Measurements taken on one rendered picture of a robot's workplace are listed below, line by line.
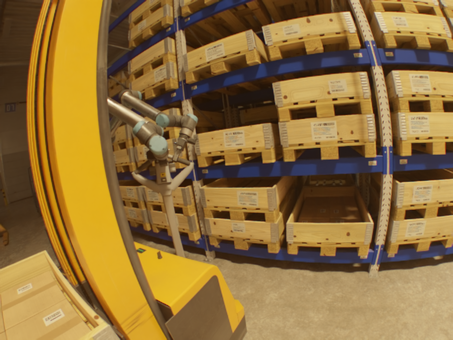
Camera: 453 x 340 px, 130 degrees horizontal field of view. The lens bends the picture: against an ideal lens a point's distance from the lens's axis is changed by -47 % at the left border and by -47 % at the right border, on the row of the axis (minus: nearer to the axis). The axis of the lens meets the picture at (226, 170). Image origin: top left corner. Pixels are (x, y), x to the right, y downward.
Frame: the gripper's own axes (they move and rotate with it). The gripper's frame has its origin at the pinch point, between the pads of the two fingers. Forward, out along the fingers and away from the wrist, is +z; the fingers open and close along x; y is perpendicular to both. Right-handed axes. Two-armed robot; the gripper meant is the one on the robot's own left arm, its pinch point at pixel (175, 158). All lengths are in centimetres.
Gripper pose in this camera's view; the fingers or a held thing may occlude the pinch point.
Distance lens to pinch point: 136.9
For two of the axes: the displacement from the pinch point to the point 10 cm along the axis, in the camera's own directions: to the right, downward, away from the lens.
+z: -3.0, 9.3, -2.3
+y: -9.3, -3.4, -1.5
